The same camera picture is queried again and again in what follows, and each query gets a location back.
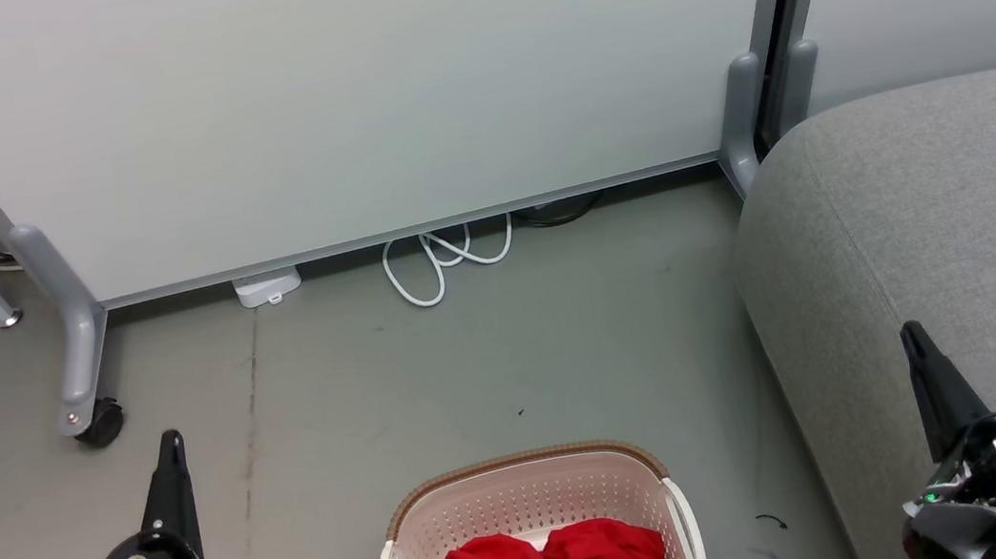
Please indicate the black caster wheel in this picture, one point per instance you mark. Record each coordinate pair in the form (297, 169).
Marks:
(104, 426)

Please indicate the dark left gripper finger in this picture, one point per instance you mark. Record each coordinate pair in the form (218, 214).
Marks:
(172, 491)

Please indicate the white power adapter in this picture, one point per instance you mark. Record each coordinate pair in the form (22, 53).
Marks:
(268, 286)

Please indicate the short grey partition foot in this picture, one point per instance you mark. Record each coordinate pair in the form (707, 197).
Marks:
(742, 122)
(803, 76)

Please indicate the long grey partition leg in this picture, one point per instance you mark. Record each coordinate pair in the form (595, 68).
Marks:
(77, 335)

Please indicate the beige plastic laundry basket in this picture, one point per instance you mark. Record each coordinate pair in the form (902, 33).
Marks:
(527, 497)

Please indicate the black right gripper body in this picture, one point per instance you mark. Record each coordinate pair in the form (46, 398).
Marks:
(955, 537)

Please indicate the grey fabric sofa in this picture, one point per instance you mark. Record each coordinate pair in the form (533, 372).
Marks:
(932, 213)

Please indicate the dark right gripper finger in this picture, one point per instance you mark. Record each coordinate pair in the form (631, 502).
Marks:
(945, 399)

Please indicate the large white partition panel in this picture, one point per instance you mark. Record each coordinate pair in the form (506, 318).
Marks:
(339, 98)

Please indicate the small black floor scrap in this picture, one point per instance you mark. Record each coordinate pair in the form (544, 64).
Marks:
(777, 522)

